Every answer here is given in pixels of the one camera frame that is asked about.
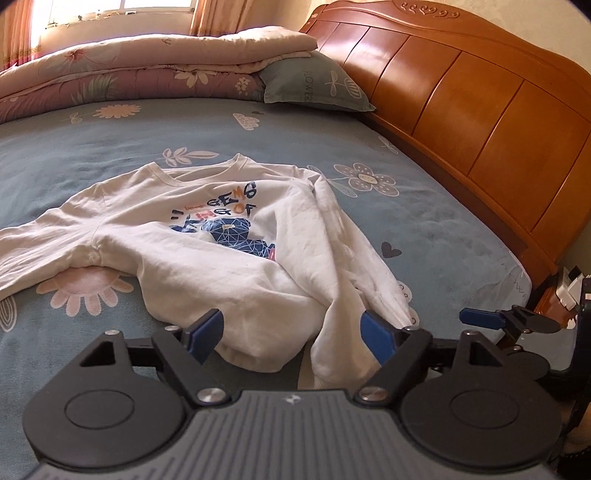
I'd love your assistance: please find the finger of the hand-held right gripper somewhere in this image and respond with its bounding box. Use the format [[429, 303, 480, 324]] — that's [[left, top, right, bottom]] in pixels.
[[459, 307, 561, 335]]

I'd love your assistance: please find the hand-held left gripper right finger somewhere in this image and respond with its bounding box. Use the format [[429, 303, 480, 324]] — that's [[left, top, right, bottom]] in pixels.
[[355, 309, 506, 409]]

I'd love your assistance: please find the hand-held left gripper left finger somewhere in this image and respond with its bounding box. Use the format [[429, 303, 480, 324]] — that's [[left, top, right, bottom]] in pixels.
[[78, 308, 227, 409]]

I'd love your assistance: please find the white long-sleeve printed shirt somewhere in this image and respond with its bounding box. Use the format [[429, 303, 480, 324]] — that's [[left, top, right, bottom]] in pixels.
[[0, 153, 419, 391]]

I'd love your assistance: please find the wooden nightstand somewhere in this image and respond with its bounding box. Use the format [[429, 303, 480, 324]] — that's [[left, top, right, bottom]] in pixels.
[[531, 281, 578, 334]]

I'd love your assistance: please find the white box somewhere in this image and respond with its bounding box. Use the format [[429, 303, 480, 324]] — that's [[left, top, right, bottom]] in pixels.
[[556, 267, 584, 309]]

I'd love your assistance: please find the wooden headboard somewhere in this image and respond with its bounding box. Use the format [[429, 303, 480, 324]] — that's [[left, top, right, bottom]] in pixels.
[[298, 0, 591, 289]]

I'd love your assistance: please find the green pillow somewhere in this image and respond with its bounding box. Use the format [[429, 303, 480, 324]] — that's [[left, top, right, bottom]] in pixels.
[[257, 50, 377, 114]]

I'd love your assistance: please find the folded pink floral quilt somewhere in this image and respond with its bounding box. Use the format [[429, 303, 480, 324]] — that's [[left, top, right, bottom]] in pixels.
[[0, 25, 319, 125]]

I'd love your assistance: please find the pink curtain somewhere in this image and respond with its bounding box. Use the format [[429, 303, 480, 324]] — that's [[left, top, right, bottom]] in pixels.
[[0, 0, 47, 71], [188, 0, 223, 37]]

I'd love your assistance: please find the window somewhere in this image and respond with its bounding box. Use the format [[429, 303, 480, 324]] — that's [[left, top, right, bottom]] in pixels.
[[28, 0, 199, 40]]

